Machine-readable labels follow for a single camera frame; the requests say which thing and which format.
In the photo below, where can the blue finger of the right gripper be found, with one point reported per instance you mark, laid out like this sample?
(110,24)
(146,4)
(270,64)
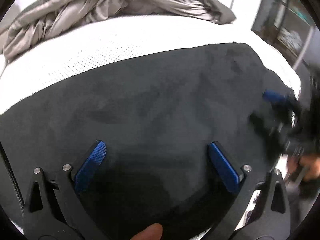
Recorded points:
(275,98)

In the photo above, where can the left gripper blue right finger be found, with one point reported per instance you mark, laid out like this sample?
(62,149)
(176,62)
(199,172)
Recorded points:
(226,168)

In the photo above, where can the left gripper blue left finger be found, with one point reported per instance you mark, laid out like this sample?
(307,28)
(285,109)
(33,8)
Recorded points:
(86,167)

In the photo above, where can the black pants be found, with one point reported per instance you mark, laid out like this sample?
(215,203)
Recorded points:
(156,114)

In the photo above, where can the person's right hand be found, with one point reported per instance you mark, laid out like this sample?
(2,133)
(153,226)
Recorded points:
(310,161)

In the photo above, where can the person's left hand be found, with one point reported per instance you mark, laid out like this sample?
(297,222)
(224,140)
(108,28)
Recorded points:
(152,232)

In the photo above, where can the white mesh mattress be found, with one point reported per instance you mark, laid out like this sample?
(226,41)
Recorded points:
(98,44)

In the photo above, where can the grey rumpled duvet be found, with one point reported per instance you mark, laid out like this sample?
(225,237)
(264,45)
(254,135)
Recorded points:
(46,19)

